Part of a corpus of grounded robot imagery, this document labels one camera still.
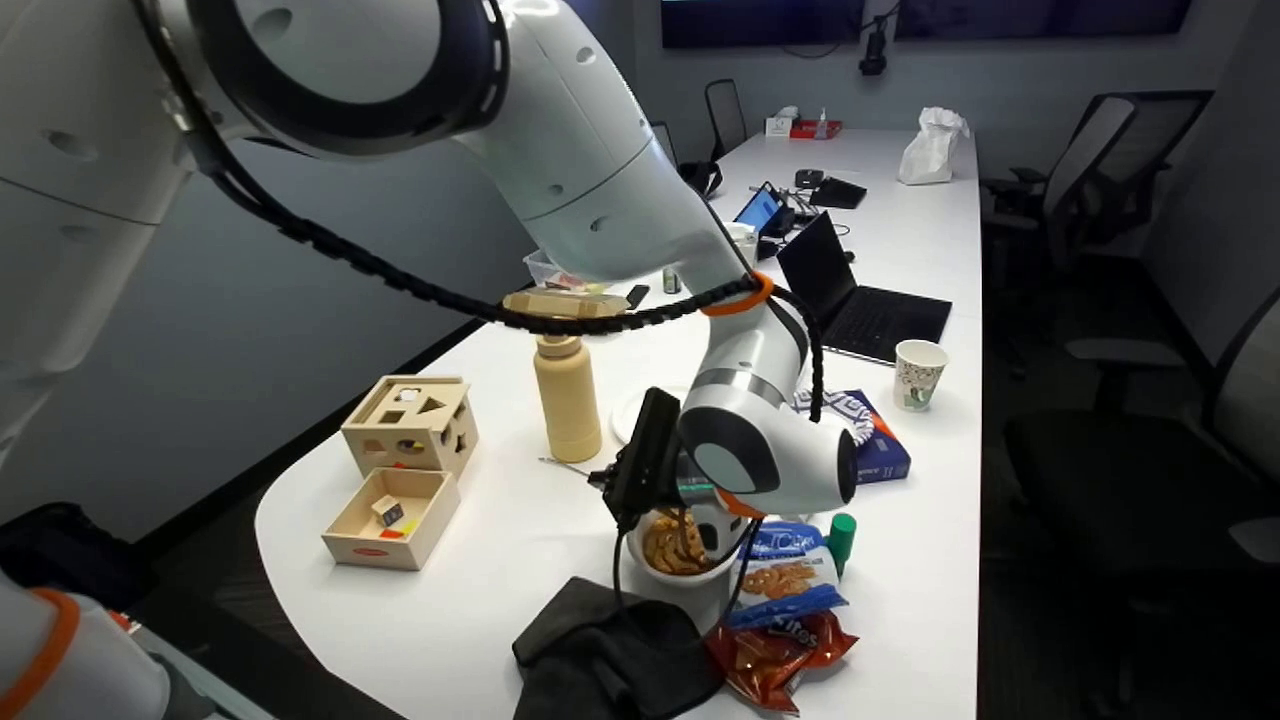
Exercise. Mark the black wall monitor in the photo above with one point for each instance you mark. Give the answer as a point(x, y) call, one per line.
point(1040, 16)
point(760, 23)

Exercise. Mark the small white box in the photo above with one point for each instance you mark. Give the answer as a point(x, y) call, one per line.
point(781, 125)

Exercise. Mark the black pouch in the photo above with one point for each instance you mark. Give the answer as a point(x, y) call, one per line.
point(702, 182)

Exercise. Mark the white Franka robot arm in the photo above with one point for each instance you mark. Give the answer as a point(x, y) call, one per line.
point(585, 146)

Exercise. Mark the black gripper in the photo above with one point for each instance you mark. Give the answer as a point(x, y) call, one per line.
point(702, 521)

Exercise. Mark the open wooden box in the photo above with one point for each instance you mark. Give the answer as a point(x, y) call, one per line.
point(350, 541)

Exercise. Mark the paper coffee cup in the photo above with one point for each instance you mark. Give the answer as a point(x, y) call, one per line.
point(923, 374)

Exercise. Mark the clear plastic storage bin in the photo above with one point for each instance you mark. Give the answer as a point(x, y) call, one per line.
point(549, 268)

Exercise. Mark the black flat case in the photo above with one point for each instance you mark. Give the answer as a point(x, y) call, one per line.
point(842, 192)

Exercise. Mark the orange toy block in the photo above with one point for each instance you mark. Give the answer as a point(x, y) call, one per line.
point(389, 532)

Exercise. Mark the black office chair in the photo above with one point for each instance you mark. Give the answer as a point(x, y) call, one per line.
point(1106, 146)
point(726, 115)

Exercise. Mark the open black laptop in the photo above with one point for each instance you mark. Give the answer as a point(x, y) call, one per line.
point(875, 323)

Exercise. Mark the black webcam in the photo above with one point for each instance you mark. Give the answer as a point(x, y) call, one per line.
point(877, 46)

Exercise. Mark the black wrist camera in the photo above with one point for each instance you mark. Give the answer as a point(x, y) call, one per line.
point(644, 455)

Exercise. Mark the wooden shape sorter cube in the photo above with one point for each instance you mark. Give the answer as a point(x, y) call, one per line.
point(407, 427)

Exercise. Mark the small black phone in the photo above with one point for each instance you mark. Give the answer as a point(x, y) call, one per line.
point(637, 295)

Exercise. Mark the blue snack bag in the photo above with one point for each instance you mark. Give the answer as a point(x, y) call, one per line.
point(787, 574)

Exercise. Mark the orange snack bag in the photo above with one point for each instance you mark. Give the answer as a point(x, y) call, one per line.
point(781, 663)

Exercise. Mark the red flat package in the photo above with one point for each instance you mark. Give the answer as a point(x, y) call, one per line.
point(817, 128)

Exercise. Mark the beige water bottle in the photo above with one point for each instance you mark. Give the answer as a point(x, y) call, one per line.
point(575, 412)

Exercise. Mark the small green bottle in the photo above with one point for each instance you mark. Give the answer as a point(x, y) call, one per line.
point(842, 547)

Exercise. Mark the tablet with blue screen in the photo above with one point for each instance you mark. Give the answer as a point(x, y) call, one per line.
point(760, 207)

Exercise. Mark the black cloth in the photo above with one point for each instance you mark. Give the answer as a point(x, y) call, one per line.
point(605, 663)

